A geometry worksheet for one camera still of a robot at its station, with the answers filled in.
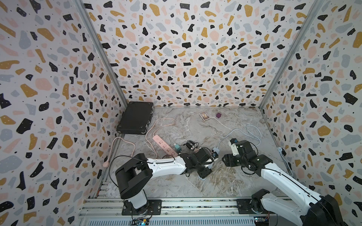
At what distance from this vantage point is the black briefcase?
1.03 meters

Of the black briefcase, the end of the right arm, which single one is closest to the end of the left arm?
the end of the right arm

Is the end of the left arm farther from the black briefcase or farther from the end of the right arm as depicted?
the black briefcase
